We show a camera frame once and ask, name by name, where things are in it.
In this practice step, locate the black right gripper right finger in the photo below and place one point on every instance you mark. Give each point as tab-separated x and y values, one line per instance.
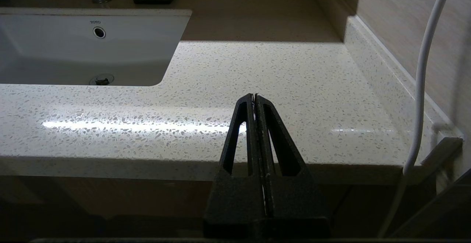
298	199

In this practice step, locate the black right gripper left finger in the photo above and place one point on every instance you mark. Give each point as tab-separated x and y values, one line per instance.
235	199

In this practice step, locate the grey metal bar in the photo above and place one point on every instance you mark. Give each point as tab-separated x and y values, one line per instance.
441	154

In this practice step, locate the metal sink drain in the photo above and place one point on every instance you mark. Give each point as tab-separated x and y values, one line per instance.
101	80

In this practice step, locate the white ceramic sink basin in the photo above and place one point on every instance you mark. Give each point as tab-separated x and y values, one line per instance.
55	51

